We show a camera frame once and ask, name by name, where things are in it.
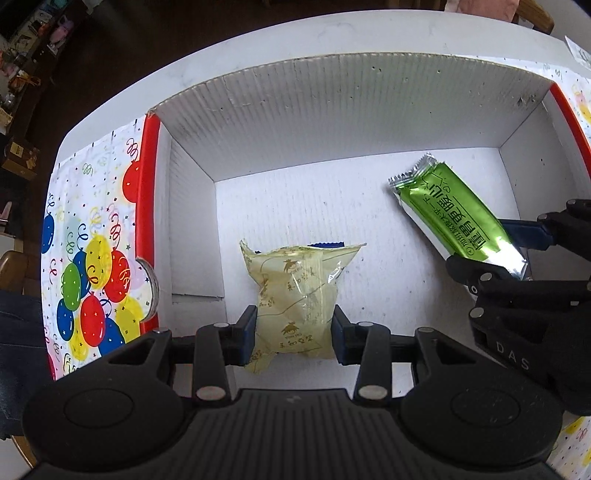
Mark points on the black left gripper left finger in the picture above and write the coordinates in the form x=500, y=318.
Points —
x=218, y=346

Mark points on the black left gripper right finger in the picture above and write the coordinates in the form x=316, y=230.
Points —
x=368, y=346

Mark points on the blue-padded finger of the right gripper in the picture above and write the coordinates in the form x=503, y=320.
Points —
x=569, y=228

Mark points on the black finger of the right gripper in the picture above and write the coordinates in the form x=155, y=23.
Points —
x=480, y=274

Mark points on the cream pastry packet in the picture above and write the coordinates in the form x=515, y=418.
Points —
x=298, y=290

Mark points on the green snack bar wrapper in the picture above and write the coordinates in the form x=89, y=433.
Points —
x=454, y=218

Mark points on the white blue milk snack packet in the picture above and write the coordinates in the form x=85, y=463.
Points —
x=327, y=245

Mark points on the balloon birthday tablecloth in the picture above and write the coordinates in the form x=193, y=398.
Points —
x=96, y=291

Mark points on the dark blue chair cushion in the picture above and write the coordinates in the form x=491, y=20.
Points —
x=24, y=363

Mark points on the red cardboard box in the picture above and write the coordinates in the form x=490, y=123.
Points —
x=301, y=151

